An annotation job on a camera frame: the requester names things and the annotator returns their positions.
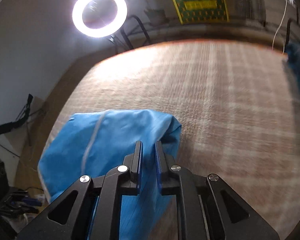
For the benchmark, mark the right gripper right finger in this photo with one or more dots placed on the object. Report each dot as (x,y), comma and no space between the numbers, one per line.
(161,167)

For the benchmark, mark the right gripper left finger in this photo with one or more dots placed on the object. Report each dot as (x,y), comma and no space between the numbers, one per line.
(136,168)

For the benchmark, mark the light blue work jacket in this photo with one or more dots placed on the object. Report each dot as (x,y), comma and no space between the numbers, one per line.
(93,143)

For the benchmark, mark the plaid bed blanket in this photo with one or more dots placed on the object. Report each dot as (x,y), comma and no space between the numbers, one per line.
(238,106)

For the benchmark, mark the yellow green patterned box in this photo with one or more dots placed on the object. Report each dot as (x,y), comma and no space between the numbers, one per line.
(201,11)

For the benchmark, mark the black stand at wall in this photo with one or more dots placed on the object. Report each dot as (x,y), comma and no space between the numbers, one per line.
(17,132)

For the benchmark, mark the ring light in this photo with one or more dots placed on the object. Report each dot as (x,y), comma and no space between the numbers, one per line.
(99,18)

